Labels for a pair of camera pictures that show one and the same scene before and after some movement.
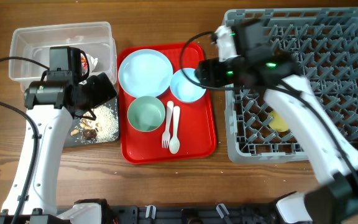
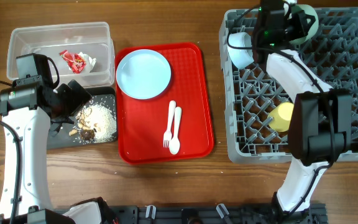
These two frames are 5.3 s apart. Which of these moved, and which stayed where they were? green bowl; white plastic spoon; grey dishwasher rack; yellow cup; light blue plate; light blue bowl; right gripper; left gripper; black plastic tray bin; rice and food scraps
Moved: green bowl; light blue bowl; right gripper; left gripper
Stayed: grey dishwasher rack; rice and food scraps; white plastic spoon; yellow cup; light blue plate; black plastic tray bin
